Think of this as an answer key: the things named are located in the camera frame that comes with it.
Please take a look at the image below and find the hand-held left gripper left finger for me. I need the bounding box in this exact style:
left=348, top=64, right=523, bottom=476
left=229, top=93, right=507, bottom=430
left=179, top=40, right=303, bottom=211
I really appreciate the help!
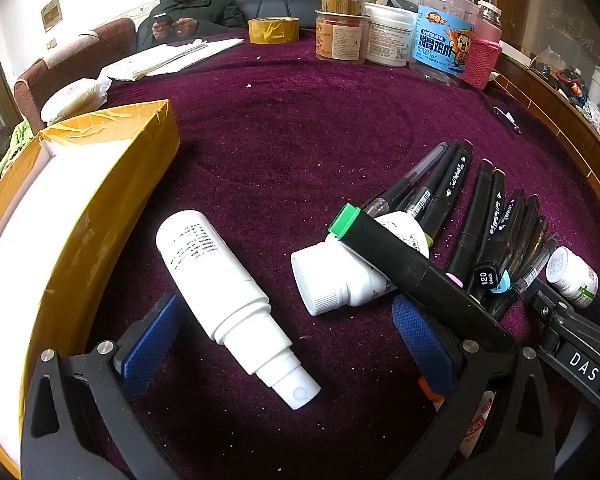
left=21, top=292, right=181, bottom=480

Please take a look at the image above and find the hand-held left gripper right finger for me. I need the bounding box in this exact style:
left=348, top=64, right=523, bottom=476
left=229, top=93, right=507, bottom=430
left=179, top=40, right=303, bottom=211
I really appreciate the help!
left=392, top=294, right=556, bottom=480

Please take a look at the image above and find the small white green-label bottle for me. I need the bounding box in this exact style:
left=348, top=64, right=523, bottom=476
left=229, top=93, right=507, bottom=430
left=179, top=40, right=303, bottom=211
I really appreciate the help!
left=546, top=246, right=599, bottom=309

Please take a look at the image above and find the green capped black marker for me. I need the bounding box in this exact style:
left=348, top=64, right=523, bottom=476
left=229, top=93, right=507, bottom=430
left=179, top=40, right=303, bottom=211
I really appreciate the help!
left=328, top=203, right=522, bottom=357

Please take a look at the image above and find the white spray bottle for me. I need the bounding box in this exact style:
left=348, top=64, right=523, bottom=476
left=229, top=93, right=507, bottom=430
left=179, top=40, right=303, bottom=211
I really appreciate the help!
left=155, top=210, right=322, bottom=411

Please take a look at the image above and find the large white pill bottle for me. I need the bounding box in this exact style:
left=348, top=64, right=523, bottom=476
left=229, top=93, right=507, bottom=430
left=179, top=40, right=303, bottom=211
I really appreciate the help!
left=290, top=212, right=431, bottom=317

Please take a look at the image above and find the pile of black pens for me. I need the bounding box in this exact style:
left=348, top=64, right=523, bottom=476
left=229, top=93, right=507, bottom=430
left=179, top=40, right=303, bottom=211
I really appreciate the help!
left=360, top=139, right=562, bottom=322

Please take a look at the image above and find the yellow taped box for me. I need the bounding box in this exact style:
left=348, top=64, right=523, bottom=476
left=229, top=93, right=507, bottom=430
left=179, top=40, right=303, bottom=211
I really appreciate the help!
left=0, top=99, right=181, bottom=480

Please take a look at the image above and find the white red sachet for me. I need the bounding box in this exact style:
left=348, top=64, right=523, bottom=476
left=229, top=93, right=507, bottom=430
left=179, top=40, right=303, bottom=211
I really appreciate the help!
left=432, top=385, right=498, bottom=461

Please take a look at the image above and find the wooden brick-pattern cabinet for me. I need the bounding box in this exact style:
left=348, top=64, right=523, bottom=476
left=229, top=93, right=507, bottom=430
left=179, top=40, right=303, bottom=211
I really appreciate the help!
left=490, top=40, right=600, bottom=206

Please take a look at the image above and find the assorted clutter on cabinet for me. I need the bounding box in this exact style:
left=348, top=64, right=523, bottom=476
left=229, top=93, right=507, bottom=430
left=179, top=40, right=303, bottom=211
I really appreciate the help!
left=527, top=42, right=600, bottom=148

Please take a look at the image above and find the green cloth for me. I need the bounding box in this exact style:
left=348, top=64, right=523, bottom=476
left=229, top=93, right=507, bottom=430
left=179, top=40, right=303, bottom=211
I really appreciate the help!
left=0, top=120, right=33, bottom=191

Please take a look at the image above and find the purple velvet tablecloth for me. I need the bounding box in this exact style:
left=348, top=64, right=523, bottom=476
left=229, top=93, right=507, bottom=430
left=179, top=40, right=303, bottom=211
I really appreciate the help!
left=87, top=30, right=600, bottom=480

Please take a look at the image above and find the white plastic bag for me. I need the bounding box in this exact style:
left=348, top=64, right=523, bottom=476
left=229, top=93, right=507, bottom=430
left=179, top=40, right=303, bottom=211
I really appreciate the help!
left=40, top=77, right=112, bottom=125

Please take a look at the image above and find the bottle in pink knitted sleeve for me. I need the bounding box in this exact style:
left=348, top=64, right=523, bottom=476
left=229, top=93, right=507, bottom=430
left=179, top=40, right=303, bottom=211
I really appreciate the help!
left=461, top=0, right=504, bottom=91

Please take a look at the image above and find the stack of white papers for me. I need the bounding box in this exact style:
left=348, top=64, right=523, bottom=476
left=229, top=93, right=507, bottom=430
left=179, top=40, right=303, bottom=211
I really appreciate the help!
left=97, top=36, right=246, bottom=83

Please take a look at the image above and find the brown armchair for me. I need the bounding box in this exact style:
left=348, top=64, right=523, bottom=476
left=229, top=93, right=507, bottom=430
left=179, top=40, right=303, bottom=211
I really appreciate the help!
left=12, top=17, right=137, bottom=135

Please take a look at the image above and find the clear jar with blue label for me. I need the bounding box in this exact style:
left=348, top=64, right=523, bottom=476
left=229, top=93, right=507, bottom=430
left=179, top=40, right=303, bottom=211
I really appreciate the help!
left=411, top=0, right=481, bottom=86

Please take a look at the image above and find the white plastic tub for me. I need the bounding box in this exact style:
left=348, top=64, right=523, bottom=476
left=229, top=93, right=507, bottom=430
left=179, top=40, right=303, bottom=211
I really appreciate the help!
left=364, top=2, right=419, bottom=67

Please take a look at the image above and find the yellow tape roll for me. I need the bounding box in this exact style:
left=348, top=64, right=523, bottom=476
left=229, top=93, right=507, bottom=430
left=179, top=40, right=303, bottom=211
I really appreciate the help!
left=248, top=16, right=301, bottom=45

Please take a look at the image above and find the dark leather sofa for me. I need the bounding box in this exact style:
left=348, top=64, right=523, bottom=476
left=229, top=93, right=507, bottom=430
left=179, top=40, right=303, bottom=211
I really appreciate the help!
left=234, top=0, right=327, bottom=31

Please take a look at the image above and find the small wall plaque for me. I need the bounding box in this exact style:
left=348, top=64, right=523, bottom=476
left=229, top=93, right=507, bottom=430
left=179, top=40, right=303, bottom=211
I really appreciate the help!
left=40, top=0, right=63, bottom=31

